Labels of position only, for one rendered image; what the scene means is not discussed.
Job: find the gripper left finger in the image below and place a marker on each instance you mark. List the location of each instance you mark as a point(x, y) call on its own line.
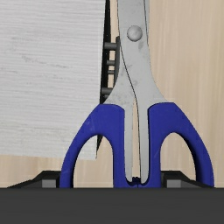
point(48, 180)

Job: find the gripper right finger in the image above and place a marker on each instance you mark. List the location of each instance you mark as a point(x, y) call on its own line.
point(174, 180)

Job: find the cabinet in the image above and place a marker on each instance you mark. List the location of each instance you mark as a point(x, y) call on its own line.
point(49, 75)

